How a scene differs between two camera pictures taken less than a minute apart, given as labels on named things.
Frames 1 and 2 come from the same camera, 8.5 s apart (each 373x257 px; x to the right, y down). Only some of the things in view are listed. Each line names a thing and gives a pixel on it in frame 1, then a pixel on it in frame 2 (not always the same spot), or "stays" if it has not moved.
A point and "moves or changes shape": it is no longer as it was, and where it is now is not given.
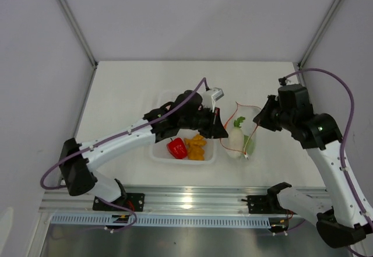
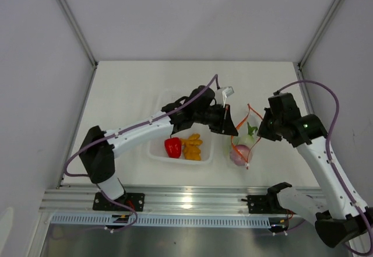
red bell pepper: x=177 y=148 moves or changes shape
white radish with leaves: x=236 y=139 → x=250 y=137
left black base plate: x=132 y=201 stays
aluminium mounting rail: x=158 y=200 stays
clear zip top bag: x=242 y=131 moves or changes shape
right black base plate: x=261 y=204 stays
